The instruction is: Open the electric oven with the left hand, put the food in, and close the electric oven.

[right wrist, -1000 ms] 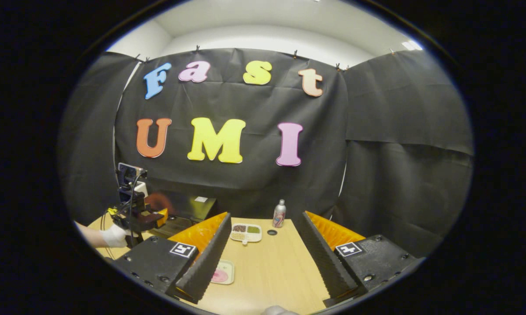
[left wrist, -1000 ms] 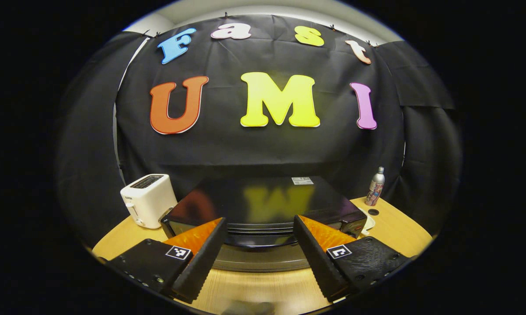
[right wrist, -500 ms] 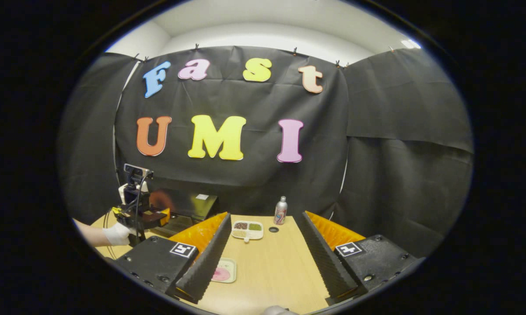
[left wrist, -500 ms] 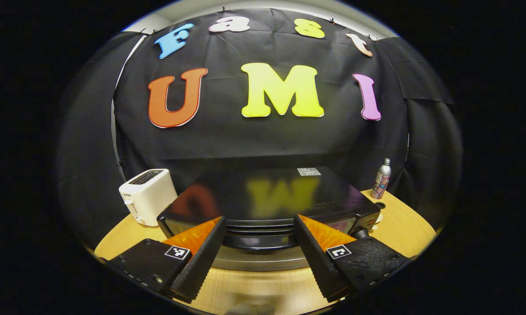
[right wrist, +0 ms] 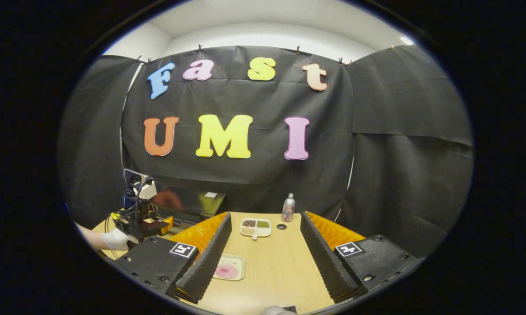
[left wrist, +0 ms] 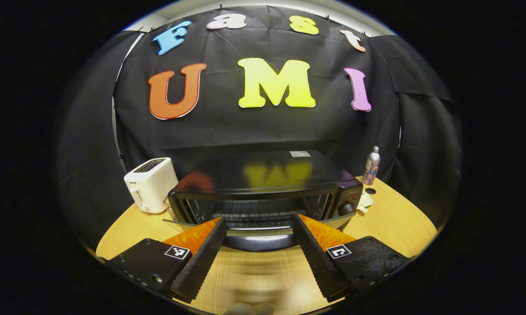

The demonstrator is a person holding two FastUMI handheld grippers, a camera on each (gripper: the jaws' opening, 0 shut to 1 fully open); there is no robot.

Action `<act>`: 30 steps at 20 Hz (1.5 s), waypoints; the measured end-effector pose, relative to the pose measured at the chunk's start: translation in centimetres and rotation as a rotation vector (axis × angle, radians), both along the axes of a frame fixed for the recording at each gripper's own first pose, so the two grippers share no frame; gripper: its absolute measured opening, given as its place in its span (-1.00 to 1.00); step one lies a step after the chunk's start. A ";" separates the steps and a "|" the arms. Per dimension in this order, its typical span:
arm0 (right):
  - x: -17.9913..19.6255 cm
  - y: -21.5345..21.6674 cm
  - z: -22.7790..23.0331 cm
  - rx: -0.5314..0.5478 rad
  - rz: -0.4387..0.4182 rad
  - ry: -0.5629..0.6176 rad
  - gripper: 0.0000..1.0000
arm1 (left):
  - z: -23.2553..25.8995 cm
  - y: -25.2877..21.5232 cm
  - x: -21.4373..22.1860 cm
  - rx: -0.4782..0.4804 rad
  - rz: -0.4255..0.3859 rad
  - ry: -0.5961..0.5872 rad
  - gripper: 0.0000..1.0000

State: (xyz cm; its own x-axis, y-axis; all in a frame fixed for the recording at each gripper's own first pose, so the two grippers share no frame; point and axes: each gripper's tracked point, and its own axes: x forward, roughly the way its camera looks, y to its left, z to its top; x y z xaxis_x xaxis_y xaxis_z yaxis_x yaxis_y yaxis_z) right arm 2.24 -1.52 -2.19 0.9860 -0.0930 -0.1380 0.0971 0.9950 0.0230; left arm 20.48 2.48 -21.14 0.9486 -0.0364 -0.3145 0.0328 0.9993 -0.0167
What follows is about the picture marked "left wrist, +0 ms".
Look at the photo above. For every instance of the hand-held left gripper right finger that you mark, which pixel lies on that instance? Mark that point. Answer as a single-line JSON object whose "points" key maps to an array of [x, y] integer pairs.
{"points": [[315, 258]]}

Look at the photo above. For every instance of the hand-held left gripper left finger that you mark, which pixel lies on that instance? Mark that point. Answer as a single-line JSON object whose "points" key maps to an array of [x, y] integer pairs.
{"points": [[203, 258]]}

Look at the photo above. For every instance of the black electric oven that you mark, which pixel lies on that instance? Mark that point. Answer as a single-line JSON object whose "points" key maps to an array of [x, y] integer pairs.
{"points": [[267, 175]]}

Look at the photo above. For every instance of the white divided grain dish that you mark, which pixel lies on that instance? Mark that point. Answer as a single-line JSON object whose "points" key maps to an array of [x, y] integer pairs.
{"points": [[365, 202]]}

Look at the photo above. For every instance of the white toaster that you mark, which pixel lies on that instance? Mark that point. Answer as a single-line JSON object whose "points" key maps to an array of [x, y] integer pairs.
{"points": [[151, 188]]}

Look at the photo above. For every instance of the silver printed bottle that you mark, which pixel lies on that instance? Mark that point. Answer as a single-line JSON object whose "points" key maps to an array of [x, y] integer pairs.
{"points": [[370, 168]]}

